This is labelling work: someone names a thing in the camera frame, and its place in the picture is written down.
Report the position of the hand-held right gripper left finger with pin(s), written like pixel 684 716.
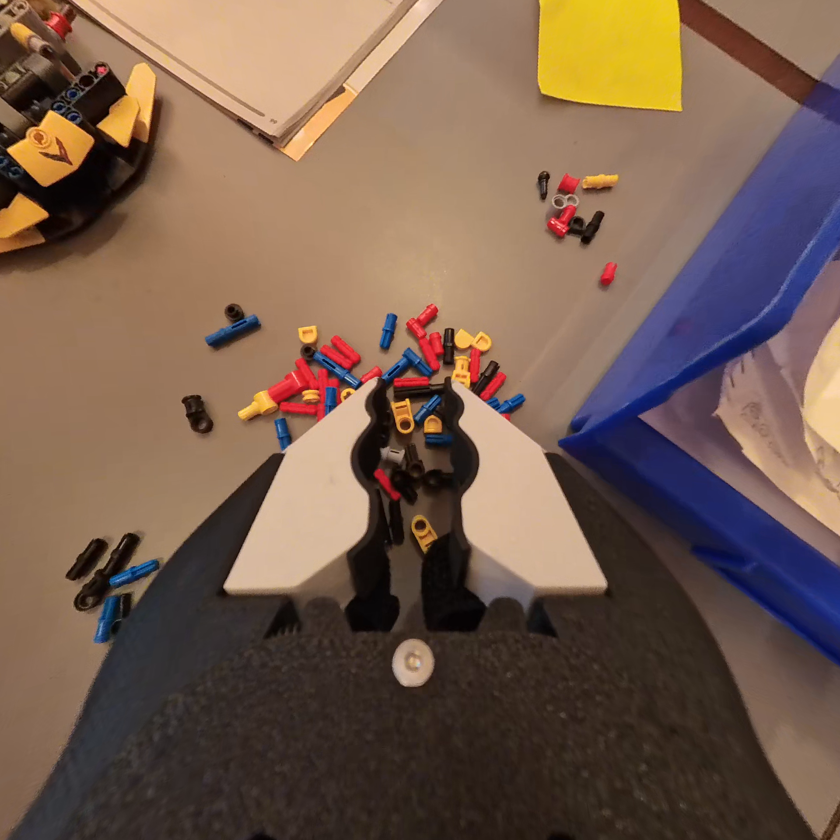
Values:
pixel 308 518

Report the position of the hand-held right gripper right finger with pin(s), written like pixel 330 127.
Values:
pixel 525 518

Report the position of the pile of small coloured pins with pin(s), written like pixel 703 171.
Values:
pixel 341 367

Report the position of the yellow toy brick car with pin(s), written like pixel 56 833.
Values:
pixel 59 151

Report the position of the grey desk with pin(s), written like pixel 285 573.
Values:
pixel 394 229

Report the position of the yellow axle connector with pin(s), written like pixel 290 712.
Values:
pixel 257 407

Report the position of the blue storage bin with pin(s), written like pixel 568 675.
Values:
pixel 689 407

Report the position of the long blue pin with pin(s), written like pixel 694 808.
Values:
pixel 233 331

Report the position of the cluster of black blue pins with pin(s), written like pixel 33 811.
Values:
pixel 105 577

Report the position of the heap of white paper bags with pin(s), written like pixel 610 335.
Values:
pixel 787 420

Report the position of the small red black pin cluster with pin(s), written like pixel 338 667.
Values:
pixel 568 210

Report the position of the open instruction booklet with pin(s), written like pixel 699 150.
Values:
pixel 262 52

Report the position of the yellow sticky note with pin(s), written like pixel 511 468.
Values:
pixel 610 52

